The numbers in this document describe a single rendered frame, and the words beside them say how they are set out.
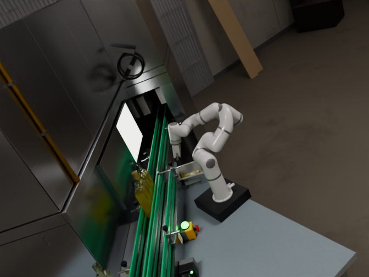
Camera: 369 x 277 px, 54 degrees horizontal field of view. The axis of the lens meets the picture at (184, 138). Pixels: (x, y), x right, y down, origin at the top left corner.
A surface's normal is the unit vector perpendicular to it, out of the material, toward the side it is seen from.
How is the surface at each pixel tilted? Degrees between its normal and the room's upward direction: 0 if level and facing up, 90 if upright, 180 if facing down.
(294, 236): 0
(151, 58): 90
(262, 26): 90
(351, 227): 0
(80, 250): 90
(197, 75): 90
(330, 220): 0
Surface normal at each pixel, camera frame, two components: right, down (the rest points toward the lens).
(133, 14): -0.01, 0.48
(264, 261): -0.38, -0.81
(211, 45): 0.53, 0.20
